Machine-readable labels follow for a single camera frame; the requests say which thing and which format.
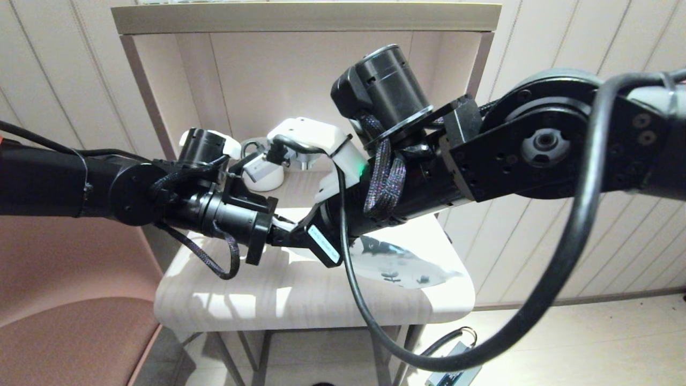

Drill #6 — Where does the white floral pouch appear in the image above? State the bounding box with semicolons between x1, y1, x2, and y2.
276;214;463;290

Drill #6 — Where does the white ribbed mug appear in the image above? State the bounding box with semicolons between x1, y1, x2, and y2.
240;138;285;192

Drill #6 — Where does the light wooden shelf desk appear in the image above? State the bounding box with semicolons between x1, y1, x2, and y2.
111;3;502;386

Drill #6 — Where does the grey power adapter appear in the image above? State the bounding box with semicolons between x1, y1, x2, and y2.
426;342;483;386

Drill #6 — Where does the brown upholstered chair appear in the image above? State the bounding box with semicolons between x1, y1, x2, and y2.
0;214;185;386

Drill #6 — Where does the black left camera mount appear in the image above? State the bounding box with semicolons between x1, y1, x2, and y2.
222;172;279;215

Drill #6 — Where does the left arm braided cable sleeve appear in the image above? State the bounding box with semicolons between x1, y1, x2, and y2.
153;155;242;280

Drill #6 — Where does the arm braided cable sleeve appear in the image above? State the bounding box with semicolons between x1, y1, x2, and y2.
153;155;242;280
356;115;424;220

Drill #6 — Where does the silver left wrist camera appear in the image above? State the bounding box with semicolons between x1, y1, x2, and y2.
242;153;271;185

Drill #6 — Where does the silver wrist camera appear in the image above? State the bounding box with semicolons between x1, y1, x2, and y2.
242;153;271;185
266;137;322;171

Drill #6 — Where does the right arm braided cable sleeve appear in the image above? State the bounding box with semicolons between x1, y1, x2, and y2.
356;115;424;220

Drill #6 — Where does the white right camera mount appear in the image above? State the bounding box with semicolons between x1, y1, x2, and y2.
266;117;370;204

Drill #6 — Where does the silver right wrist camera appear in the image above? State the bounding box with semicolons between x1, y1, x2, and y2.
266;137;322;171

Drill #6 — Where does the black right camera cable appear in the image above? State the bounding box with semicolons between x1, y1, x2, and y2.
271;72;686;373

